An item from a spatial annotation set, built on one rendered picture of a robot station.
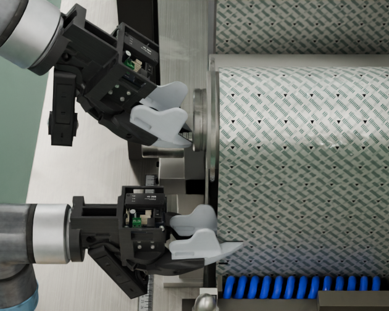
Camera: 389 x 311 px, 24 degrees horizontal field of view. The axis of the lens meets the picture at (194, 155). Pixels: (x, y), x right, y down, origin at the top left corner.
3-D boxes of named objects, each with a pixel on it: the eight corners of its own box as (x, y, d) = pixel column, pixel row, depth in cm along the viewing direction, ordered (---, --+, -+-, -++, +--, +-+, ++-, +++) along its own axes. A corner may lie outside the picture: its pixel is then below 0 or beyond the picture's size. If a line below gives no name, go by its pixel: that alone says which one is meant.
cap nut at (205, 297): (190, 305, 114) (190, 284, 111) (219, 305, 114) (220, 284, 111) (190, 330, 112) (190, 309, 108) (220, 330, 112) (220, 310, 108)
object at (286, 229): (215, 276, 119) (218, 181, 105) (393, 276, 119) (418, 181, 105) (215, 279, 118) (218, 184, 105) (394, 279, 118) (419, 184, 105)
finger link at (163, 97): (216, 113, 104) (154, 77, 100) (184, 140, 107) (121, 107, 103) (215, 94, 106) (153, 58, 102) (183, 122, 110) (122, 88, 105)
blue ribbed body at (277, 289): (221, 286, 119) (222, 269, 117) (384, 286, 119) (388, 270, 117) (222, 307, 117) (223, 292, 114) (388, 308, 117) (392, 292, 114)
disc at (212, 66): (209, 123, 117) (210, 31, 106) (212, 123, 117) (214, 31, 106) (209, 208, 106) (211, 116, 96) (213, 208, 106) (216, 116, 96)
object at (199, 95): (192, 84, 103) (192, 149, 102) (210, 84, 103) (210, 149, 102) (193, 92, 110) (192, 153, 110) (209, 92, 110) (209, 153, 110)
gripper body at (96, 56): (162, 92, 96) (68, 34, 90) (114, 136, 101) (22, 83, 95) (164, 47, 101) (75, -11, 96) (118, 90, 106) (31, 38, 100)
